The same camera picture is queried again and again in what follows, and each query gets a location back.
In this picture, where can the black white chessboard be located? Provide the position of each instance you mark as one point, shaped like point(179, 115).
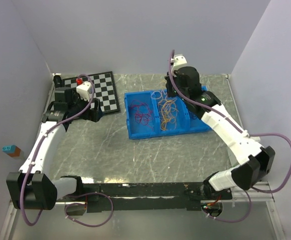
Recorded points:
point(105, 91)

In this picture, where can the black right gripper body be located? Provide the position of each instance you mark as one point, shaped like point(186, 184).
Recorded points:
point(171, 91)

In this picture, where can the blue orange toy block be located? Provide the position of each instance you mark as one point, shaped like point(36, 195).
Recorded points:
point(12, 150)

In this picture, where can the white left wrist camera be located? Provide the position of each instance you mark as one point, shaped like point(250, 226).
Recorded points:
point(84, 89)

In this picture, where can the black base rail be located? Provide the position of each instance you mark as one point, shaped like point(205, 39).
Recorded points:
point(157, 196)

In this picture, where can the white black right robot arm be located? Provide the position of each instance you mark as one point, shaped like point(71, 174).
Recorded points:
point(253, 160)

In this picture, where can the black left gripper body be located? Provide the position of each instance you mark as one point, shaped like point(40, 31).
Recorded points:
point(78, 105)

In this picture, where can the blue three-compartment plastic bin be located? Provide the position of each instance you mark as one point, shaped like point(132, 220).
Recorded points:
point(152, 113)

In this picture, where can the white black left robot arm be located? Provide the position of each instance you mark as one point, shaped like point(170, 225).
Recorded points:
point(31, 187)

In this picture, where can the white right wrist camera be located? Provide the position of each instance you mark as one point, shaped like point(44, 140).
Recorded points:
point(178, 61)

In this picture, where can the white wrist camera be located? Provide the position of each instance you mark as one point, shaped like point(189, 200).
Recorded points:
point(178, 61)
point(84, 89)

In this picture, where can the black marker orange cap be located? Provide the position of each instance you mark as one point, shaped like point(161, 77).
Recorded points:
point(58, 82)

